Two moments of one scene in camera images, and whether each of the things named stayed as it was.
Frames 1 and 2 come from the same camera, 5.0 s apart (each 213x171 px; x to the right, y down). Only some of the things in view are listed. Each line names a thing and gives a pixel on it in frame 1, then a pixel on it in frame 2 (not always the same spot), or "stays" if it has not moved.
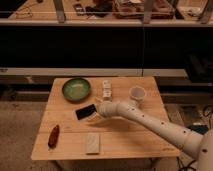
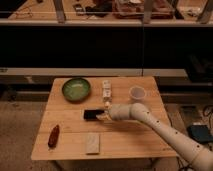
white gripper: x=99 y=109 → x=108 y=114
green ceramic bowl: x=76 y=89 stays
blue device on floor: x=199 y=128 stays
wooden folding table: x=71 y=127 stays
